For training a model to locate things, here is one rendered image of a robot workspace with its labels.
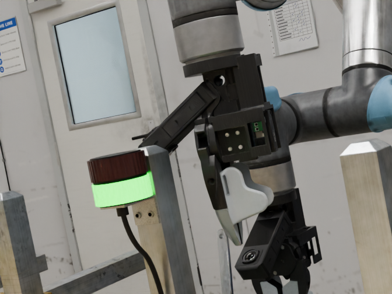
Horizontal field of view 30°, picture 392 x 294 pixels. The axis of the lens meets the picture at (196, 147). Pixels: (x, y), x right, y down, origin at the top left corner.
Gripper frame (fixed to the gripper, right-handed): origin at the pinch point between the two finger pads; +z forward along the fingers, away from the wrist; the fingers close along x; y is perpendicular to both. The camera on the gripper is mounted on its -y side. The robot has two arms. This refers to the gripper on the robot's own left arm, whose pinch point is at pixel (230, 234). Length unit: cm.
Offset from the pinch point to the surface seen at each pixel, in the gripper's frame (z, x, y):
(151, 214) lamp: -5.1, -9.0, -5.6
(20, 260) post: -0.7, 0.8, -28.0
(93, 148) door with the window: -5, 326, -163
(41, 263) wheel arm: 7, 37, -46
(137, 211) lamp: -5.5, -8.0, -7.5
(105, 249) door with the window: 57, 328, -170
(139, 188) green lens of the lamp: -8.4, -12.5, -4.9
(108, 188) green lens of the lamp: -9.1, -13.9, -7.5
